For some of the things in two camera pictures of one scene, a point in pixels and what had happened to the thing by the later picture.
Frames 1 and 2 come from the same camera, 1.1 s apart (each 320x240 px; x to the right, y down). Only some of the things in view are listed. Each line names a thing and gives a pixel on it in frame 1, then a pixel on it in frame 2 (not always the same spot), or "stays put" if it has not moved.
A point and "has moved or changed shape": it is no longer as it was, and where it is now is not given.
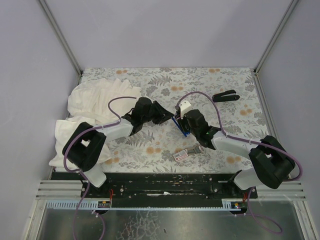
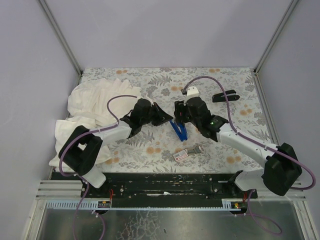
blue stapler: (184, 133) has moved or changed shape
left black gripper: (157, 112) stays put
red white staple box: (180, 155) stays put
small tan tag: (195, 150) stays put
